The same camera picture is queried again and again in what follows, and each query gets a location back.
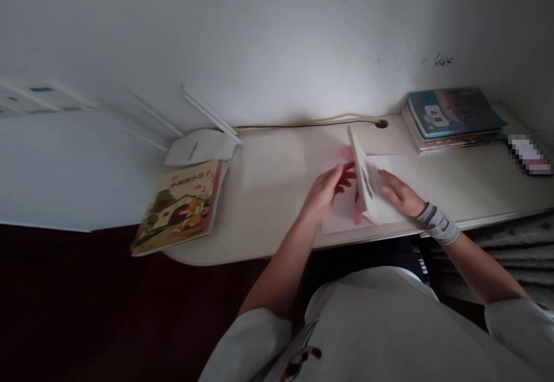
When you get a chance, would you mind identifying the person's right hand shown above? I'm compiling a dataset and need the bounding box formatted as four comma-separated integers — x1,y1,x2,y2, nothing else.
379,170,430,219

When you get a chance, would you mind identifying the person's left hand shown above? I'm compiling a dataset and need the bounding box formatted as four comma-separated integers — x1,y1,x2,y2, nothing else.
297,161,358,228

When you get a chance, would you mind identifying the pink and white book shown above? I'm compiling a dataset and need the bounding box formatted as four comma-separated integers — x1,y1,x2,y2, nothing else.
321,125,430,235

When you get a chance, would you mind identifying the stack of textbooks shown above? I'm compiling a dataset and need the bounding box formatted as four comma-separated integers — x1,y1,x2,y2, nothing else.
400,86,510,158

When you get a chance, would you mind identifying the grey patterned bedding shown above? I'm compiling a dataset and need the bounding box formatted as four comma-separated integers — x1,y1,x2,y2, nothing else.
422,209,554,312

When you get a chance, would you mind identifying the white router with antennas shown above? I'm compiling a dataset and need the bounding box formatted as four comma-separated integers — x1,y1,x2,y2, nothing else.
103,82,242,168

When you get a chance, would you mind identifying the person's body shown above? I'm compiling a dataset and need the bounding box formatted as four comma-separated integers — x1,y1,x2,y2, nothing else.
207,267,554,382

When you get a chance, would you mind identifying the picture book with house cover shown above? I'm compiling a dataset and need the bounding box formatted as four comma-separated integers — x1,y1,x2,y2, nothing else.
129,159,229,258

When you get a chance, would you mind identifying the black cable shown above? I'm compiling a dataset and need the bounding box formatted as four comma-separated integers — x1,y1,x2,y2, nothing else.
235,118,384,132

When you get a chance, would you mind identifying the yellow cable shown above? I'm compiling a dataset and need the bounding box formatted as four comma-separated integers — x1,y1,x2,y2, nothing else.
235,113,376,132

